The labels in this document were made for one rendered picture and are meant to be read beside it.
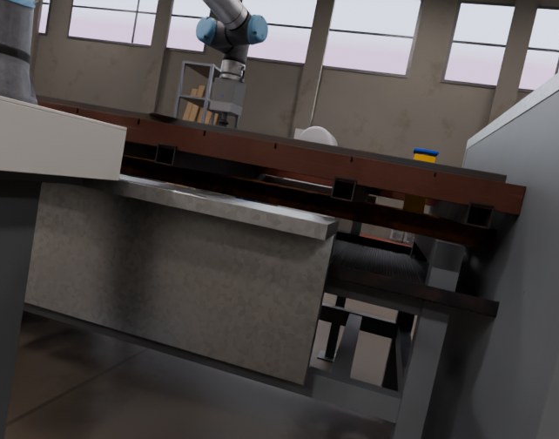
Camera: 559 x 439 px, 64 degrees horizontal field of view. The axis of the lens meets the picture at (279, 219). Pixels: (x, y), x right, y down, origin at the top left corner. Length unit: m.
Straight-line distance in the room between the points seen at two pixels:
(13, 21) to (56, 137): 0.22
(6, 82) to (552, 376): 0.95
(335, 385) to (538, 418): 0.53
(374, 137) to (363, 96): 0.70
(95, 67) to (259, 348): 9.16
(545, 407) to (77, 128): 0.83
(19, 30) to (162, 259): 0.55
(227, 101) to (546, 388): 1.13
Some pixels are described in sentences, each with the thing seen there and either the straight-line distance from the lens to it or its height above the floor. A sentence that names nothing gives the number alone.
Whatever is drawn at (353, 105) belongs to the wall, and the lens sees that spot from 7.69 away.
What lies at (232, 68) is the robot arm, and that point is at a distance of 1.49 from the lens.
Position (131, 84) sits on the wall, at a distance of 9.38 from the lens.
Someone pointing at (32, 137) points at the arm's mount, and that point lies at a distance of 0.78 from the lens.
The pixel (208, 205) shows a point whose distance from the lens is 0.88.
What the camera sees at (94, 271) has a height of 0.43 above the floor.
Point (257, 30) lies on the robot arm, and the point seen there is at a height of 1.13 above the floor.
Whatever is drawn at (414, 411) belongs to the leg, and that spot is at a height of 0.28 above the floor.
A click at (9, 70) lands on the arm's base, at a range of 0.90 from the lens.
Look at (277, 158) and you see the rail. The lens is 1.05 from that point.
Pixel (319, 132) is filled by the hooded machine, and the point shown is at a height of 1.56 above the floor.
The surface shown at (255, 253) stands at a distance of 1.02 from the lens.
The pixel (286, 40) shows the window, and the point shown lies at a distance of 8.23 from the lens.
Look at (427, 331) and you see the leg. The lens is 1.11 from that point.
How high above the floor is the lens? 0.74
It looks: 5 degrees down
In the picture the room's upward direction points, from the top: 11 degrees clockwise
